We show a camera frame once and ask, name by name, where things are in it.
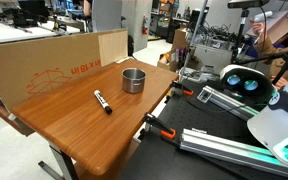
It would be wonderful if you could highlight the bare person hand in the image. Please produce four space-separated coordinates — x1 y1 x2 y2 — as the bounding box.
248 18 268 38

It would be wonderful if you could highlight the black Expo dry-erase marker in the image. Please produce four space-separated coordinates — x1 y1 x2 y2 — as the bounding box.
93 89 114 116

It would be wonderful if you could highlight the forearm in brown sleeve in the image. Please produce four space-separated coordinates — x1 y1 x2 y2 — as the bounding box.
253 35 288 82

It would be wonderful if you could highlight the silver steel pot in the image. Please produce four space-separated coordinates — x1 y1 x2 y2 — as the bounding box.
121 67 147 95

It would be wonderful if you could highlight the white VR headset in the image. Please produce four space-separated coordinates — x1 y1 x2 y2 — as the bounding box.
219 64 279 103

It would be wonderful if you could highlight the white equipment box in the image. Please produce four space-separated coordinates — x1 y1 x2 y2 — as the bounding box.
193 43 234 76

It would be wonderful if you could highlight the slanted silver metal pole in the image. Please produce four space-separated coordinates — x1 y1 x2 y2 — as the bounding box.
178 0 209 83

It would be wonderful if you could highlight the open cardboard box with clutter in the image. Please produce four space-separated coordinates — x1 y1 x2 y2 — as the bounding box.
156 27 200 73

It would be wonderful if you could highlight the black orange bar clamp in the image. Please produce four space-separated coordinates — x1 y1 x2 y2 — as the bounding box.
165 80 195 103
140 112 178 141

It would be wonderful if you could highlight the red fire extinguisher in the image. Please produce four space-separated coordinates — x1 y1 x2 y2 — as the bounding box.
141 14 150 36

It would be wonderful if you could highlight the black perforated breadboard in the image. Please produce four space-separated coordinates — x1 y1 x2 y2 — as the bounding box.
118 79 288 180

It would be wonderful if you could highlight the metal table leg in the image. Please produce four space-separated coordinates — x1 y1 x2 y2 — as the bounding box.
37 142 80 180

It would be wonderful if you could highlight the white work table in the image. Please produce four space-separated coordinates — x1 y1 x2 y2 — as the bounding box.
0 21 82 47

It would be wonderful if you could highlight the black camera stand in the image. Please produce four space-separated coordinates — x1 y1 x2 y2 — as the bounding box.
229 8 288 85

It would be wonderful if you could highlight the black stereo camera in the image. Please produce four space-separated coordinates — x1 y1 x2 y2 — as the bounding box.
226 0 271 10

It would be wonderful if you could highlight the aluminium extrusion rail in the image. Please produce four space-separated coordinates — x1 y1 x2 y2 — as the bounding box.
196 85 268 122
179 127 288 180

